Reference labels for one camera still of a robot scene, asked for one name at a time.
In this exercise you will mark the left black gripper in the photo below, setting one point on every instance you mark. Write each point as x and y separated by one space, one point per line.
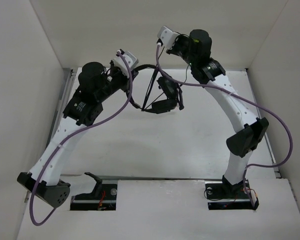
126 80

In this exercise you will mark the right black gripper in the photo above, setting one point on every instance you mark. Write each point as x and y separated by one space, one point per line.
178 39

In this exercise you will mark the black headphones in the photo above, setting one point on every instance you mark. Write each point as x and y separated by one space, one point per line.
170 98

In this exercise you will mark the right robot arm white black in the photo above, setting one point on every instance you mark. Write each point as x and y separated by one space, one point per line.
195 50

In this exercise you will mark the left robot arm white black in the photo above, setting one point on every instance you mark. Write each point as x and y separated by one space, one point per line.
96 84

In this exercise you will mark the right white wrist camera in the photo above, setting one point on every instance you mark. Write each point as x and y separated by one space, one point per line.
167 36

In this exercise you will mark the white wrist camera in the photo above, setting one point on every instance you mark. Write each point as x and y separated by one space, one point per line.
125 62
167 36

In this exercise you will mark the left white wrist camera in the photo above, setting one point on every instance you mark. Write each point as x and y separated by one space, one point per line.
125 62

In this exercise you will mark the front aluminium rail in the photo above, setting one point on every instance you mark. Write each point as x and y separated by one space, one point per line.
108 177

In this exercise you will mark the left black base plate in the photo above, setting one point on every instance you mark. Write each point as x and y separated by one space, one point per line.
102 198

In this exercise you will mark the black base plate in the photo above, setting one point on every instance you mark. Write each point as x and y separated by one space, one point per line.
219 197
102 198

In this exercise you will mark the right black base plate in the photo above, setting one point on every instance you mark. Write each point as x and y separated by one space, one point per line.
219 197

